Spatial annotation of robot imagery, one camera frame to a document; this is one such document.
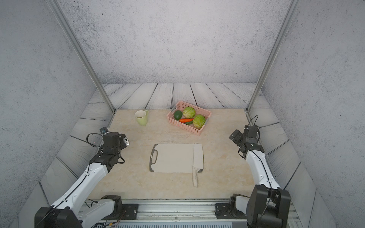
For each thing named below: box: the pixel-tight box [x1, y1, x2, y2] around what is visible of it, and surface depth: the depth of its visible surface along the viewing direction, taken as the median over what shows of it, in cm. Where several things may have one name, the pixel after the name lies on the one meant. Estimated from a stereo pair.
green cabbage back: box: [182, 106, 196, 119], surface depth 113 cm
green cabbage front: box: [192, 114, 206, 130], surface depth 106 cm
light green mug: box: [134, 109, 149, 127], surface depth 109 cm
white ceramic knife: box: [192, 143, 204, 188], surface depth 93 cm
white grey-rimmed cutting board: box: [149, 143, 204, 174], surface depth 95 cm
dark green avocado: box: [173, 110, 183, 121], surface depth 116 cm
